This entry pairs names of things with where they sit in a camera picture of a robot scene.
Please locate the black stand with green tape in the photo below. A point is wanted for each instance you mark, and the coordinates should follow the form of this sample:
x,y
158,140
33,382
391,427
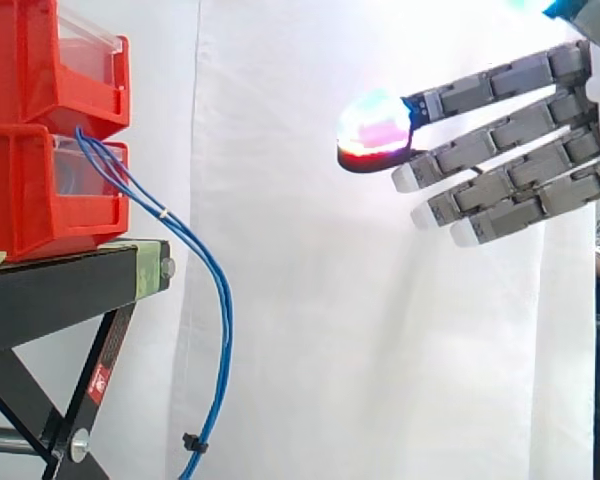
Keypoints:
x,y
55,282

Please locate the red bin with clear plate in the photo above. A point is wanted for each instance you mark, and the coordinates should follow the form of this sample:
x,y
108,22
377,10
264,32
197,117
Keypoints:
x,y
35,60
25,200

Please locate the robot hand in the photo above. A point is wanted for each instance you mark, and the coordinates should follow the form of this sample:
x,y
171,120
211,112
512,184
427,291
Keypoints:
x,y
520,125

